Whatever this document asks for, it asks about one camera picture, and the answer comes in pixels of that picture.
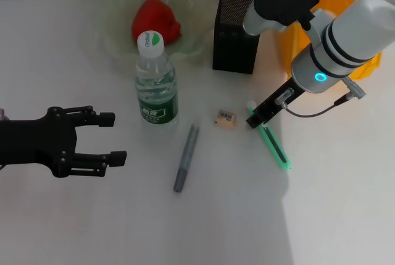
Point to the beige eraser with barcode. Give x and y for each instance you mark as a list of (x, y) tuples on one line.
[(226, 118)]

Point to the black mesh pen holder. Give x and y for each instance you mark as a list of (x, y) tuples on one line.
[(231, 55)]

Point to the green glass fruit plate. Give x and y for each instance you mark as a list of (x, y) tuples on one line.
[(191, 15)]

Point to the grey pen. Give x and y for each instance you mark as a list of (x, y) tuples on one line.
[(186, 157)]

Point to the green utility knife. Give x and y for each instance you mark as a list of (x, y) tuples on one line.
[(276, 150)]

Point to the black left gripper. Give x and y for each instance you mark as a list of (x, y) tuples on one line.
[(37, 141)]

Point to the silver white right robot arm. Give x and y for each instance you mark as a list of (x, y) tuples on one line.
[(348, 36)]

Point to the yellow plastic bin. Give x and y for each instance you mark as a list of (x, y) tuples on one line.
[(293, 48)]

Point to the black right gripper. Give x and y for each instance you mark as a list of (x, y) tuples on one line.
[(282, 98)]

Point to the red-orange fruit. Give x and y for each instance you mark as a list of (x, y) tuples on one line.
[(157, 18)]

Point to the clear green-label water bottle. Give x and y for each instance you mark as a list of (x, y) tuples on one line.
[(155, 98)]

